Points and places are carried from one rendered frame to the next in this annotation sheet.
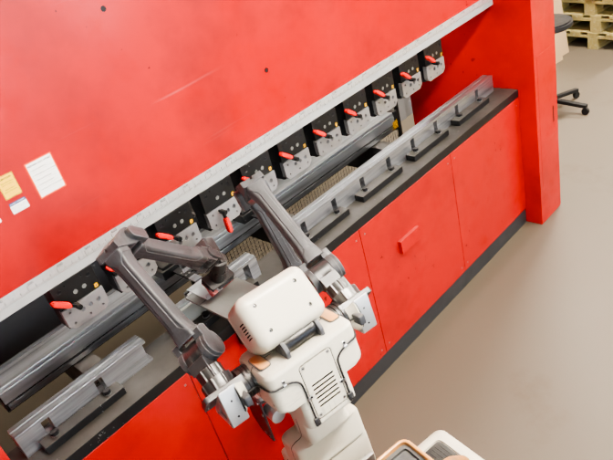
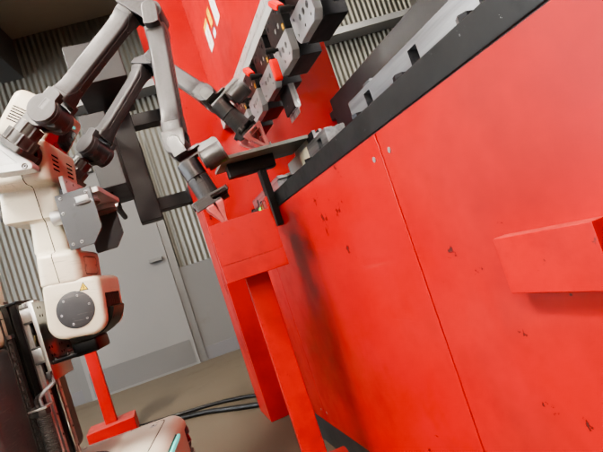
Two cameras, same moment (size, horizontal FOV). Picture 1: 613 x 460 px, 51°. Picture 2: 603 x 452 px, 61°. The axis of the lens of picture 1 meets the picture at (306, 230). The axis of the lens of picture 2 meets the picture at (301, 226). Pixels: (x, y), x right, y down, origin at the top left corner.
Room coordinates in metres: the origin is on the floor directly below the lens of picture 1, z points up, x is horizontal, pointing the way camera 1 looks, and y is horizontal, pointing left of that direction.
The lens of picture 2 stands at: (2.51, -1.08, 0.68)
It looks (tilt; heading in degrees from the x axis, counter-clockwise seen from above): 3 degrees up; 111
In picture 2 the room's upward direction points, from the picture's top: 18 degrees counter-clockwise
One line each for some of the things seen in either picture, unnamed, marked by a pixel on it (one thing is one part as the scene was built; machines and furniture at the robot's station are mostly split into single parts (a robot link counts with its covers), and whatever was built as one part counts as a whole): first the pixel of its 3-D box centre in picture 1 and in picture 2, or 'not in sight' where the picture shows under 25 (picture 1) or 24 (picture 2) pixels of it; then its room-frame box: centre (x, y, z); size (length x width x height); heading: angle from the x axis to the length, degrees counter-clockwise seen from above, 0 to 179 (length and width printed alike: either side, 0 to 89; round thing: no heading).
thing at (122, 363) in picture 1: (84, 392); (273, 198); (1.68, 0.87, 0.92); 0.50 x 0.06 x 0.10; 129
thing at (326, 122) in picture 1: (320, 131); not in sight; (2.50, -0.17, 1.26); 0.15 x 0.09 x 0.17; 129
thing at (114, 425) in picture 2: not in sight; (95, 370); (0.23, 1.12, 0.42); 0.25 x 0.20 x 0.83; 39
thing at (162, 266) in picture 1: (178, 268); not in sight; (2.15, 0.53, 1.01); 0.26 x 0.12 x 0.05; 39
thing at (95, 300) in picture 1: (75, 294); (252, 112); (1.76, 0.77, 1.26); 0.15 x 0.09 x 0.17; 129
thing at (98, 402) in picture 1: (84, 416); not in sight; (1.60, 0.87, 0.89); 0.30 x 0.05 x 0.03; 129
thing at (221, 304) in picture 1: (225, 295); (260, 155); (1.91, 0.34, 1.00); 0.26 x 0.18 x 0.01; 39
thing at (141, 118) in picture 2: not in sight; (153, 108); (1.00, 1.28, 1.67); 0.40 x 0.24 x 0.07; 129
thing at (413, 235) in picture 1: (410, 239); (553, 258); (2.54, -0.46, 0.59); 0.15 x 0.02 x 0.07; 129
